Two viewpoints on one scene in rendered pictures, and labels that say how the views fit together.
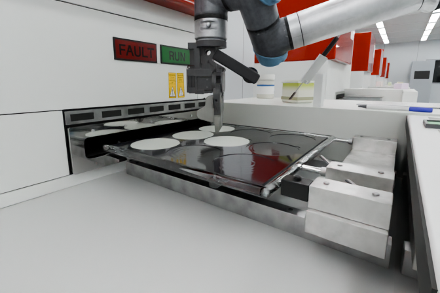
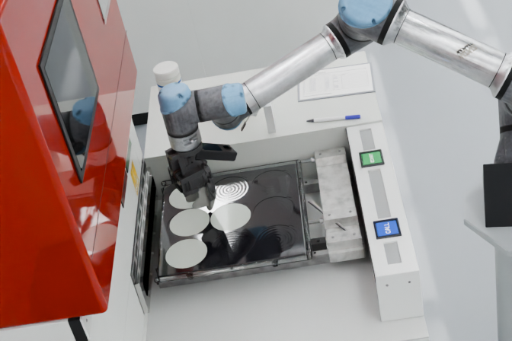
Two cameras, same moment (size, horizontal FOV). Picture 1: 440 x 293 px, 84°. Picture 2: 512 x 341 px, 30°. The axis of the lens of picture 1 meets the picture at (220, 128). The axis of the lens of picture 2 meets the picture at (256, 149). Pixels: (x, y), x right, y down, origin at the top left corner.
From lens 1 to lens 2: 1.93 m
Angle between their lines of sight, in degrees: 38
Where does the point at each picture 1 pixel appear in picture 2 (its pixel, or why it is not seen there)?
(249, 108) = not seen: hidden behind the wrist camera
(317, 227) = (335, 258)
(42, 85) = (124, 268)
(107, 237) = (239, 324)
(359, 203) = (350, 241)
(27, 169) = (139, 327)
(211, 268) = (302, 302)
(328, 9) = (275, 84)
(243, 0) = (221, 118)
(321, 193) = (333, 244)
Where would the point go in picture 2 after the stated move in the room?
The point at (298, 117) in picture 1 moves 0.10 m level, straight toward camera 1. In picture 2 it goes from (259, 148) to (273, 169)
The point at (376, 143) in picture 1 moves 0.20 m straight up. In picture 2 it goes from (332, 158) to (322, 94)
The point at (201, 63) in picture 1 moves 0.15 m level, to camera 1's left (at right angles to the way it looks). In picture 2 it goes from (185, 165) to (132, 197)
